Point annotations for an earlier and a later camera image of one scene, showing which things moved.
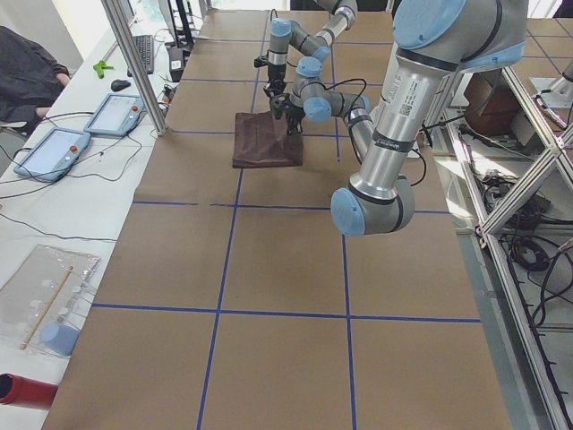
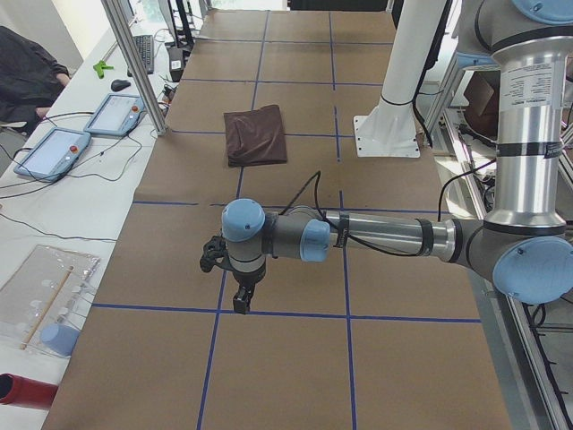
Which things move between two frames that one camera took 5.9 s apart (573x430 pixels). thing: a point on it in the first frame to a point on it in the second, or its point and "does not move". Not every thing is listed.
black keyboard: (145, 46) does not move
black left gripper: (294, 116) to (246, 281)
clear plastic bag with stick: (48, 286) does not move
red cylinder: (17, 391) does not move
